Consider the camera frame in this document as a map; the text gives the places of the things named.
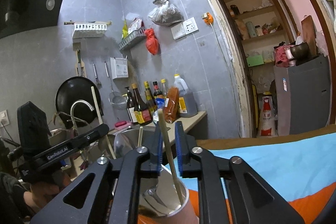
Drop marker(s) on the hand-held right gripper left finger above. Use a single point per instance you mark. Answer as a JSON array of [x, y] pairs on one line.
[[158, 150]]

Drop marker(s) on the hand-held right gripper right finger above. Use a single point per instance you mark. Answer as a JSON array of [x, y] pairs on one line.
[[179, 145]]

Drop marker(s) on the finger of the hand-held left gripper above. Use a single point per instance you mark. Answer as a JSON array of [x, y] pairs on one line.
[[94, 133]]

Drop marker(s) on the wooden chopstick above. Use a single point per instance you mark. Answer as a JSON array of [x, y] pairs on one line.
[[169, 151], [97, 108], [140, 136]]

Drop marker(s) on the metal spoon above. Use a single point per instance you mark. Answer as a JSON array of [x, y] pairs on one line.
[[124, 146]]

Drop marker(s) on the pink cup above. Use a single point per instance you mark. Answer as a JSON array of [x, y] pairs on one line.
[[181, 213]]

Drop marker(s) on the person's left forearm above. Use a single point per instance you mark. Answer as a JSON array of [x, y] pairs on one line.
[[13, 192]]

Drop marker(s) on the person's left hand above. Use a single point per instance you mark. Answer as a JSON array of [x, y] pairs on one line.
[[44, 193]]

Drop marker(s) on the metal pot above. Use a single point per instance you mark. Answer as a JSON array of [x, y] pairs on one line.
[[57, 137]]

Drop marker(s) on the dried plant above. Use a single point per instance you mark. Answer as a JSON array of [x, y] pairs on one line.
[[71, 121]]

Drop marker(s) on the curved metal faucet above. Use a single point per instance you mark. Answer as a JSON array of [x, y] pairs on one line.
[[81, 103]]

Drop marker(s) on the metal mesh skimmer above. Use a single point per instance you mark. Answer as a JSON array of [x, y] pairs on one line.
[[118, 102]]

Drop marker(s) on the red chili powder bag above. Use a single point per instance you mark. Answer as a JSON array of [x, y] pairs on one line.
[[172, 106]]

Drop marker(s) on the large jug with yellow cap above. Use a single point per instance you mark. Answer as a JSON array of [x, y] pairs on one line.
[[187, 103]]

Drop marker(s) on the dark bottle with brown cap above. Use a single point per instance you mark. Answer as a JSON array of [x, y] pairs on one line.
[[141, 111]]

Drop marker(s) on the dark pump bottle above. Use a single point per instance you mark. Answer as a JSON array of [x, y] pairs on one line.
[[130, 108]]

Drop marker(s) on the blue and white bag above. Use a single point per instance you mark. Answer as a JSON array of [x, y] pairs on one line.
[[160, 102]]

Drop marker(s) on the black wok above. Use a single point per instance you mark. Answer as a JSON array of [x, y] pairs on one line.
[[73, 90]]

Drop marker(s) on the dark bottle with yellow cap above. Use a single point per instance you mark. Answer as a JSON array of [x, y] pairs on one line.
[[149, 98]]

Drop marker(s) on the metal spatula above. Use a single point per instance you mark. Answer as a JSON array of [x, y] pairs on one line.
[[97, 79]]

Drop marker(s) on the dark bottle with red cap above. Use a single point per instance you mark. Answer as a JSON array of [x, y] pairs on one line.
[[157, 91]]

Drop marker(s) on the clear bottle with yellow cap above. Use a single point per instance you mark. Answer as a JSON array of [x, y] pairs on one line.
[[164, 88]]

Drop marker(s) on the hanging kitchen knife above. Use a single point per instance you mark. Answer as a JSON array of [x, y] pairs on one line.
[[80, 64]]

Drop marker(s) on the brown bed cover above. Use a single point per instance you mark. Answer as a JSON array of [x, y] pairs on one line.
[[262, 138]]

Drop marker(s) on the white sack with red print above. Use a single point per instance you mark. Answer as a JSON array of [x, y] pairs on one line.
[[266, 119]]

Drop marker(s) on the blue and orange blanket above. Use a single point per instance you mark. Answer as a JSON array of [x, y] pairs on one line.
[[275, 174]]

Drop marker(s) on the red plastic bag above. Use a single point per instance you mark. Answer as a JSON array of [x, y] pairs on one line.
[[152, 43]]

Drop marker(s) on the yellow green packet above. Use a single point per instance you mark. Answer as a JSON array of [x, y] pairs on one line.
[[125, 29]]

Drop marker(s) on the red and white packets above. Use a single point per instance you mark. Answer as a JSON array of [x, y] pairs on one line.
[[135, 24]]

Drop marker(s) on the black range hood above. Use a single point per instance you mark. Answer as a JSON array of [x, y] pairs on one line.
[[31, 3]]

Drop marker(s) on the clear bag with dark contents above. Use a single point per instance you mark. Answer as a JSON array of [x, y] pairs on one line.
[[165, 14]]

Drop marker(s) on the red cloth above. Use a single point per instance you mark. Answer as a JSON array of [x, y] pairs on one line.
[[280, 56]]

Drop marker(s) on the pale green thermos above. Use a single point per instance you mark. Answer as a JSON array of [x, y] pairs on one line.
[[251, 29]]

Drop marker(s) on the wooden shelf unit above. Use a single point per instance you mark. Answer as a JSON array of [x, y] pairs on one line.
[[265, 36]]

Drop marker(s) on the small jar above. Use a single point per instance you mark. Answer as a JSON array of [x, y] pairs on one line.
[[259, 30]]

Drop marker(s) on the small metal cup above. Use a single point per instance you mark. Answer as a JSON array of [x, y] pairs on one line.
[[290, 54]]

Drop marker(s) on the dark metal bowl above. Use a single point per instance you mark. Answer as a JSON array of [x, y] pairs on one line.
[[300, 49]]

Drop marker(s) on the wooden cutting board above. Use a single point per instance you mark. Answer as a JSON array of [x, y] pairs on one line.
[[308, 32]]

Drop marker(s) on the crumpled clear plastic bag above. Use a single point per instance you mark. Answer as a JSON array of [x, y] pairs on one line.
[[321, 43]]

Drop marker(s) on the white wall outlet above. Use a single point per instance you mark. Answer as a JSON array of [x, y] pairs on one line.
[[4, 117]]

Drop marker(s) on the white wall box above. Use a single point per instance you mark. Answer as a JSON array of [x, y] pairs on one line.
[[119, 68]]

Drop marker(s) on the wooden door frame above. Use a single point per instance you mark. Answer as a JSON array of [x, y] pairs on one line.
[[233, 69]]

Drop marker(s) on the grey wall basket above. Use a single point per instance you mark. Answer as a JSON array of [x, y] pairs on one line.
[[131, 40]]

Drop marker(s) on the white wall rack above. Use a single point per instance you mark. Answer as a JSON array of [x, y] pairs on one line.
[[89, 29]]

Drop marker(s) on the white wall socket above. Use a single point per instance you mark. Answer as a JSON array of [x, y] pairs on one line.
[[190, 26]]

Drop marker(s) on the orange wall hook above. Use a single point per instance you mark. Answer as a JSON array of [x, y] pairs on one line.
[[208, 18]]

